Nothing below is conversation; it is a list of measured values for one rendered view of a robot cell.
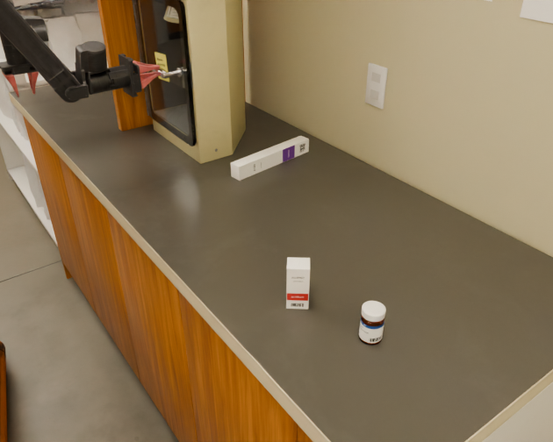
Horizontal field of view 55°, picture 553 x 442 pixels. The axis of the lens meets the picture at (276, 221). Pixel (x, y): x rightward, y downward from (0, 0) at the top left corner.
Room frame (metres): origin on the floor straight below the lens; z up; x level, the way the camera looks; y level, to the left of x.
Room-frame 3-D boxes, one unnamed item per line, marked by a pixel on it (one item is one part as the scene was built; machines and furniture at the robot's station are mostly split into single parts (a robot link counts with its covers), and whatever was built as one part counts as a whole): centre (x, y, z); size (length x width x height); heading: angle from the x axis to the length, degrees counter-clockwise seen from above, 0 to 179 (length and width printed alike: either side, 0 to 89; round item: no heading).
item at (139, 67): (1.44, 0.36, 1.20); 0.09 x 0.07 x 0.07; 128
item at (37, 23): (1.60, 0.73, 1.30); 0.11 x 0.09 x 0.12; 115
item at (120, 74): (1.40, 0.42, 1.20); 0.07 x 0.07 x 0.10; 38
